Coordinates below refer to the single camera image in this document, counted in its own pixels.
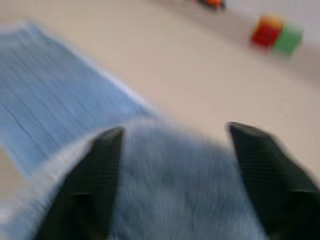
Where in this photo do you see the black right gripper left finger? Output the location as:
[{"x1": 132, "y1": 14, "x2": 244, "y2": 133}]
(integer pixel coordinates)
[{"x1": 33, "y1": 126, "x2": 125, "y2": 240}]

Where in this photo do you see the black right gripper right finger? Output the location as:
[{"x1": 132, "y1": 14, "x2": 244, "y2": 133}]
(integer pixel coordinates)
[{"x1": 228, "y1": 121, "x2": 320, "y2": 240}]

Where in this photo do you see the light blue towel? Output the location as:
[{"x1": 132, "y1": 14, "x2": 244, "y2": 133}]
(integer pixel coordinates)
[{"x1": 0, "y1": 21, "x2": 270, "y2": 240}]

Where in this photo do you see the green block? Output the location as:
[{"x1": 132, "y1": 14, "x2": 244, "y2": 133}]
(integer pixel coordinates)
[{"x1": 273, "y1": 22, "x2": 304, "y2": 56}]

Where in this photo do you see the red block with yellow top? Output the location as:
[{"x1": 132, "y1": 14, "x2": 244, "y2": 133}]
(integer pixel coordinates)
[{"x1": 250, "y1": 14, "x2": 284, "y2": 51}]

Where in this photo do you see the orange and black toy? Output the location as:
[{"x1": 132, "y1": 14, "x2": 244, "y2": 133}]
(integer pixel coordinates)
[{"x1": 192, "y1": 0, "x2": 226, "y2": 12}]

